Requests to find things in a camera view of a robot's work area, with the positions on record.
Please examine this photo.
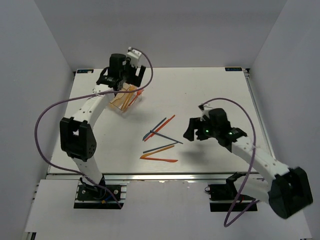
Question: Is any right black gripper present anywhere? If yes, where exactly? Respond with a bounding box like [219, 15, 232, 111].
[182, 116, 219, 142]

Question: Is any clear container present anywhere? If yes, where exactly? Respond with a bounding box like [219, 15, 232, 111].
[112, 89, 144, 112]

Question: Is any blue plastic knife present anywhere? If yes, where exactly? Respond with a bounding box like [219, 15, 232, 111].
[142, 117, 167, 141]

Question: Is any left blue corner sticker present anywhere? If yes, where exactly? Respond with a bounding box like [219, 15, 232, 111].
[76, 69, 94, 74]

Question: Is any red plastic fork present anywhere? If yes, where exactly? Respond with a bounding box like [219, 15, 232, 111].
[127, 89, 144, 107]

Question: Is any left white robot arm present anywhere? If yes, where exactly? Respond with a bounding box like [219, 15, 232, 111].
[59, 48, 146, 200]

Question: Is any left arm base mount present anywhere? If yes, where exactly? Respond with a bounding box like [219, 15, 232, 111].
[73, 177, 127, 210]

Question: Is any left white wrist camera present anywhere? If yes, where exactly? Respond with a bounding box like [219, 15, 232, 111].
[126, 47, 142, 68]

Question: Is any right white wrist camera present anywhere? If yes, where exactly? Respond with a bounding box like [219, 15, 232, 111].
[198, 104, 212, 118]

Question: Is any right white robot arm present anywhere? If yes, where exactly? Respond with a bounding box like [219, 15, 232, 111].
[183, 108, 313, 219]

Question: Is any blue corner sticker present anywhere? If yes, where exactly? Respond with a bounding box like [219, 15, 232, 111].
[76, 69, 94, 74]
[224, 67, 243, 72]

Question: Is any red plastic knife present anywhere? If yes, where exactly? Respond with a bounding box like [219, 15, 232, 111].
[140, 157, 178, 163]

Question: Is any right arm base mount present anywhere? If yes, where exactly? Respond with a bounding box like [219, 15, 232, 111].
[204, 172, 253, 213]

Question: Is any orange plastic fork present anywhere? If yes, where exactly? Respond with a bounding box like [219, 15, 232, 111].
[121, 92, 134, 111]

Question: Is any aluminium table rail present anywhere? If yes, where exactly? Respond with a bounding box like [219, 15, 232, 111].
[45, 172, 263, 181]

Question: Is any right blue corner sticker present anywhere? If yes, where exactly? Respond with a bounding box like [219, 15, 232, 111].
[224, 67, 243, 72]

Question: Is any orange plastic knife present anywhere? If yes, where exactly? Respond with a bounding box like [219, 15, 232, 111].
[140, 145, 175, 158]

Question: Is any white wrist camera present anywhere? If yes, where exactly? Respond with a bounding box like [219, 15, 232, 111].
[126, 47, 142, 68]
[198, 104, 212, 118]

